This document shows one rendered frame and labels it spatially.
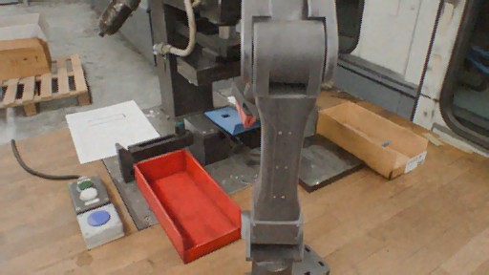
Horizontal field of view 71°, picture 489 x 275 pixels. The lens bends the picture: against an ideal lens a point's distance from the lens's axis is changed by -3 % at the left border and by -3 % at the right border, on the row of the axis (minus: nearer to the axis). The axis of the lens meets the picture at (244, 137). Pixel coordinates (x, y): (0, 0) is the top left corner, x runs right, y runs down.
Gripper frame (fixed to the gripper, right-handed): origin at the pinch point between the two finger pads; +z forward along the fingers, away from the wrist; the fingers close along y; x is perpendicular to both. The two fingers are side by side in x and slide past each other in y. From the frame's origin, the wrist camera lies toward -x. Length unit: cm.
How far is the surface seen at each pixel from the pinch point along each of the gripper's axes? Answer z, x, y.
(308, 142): 7.6, -17.5, -5.8
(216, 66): -8.9, 4.2, 10.2
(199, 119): 8.1, 5.6, 10.2
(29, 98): 195, 46, 212
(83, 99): 200, 3, 202
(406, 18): -10, -64, 14
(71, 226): 11.3, 39.2, -3.8
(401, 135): -1.0, -35.7, -16.5
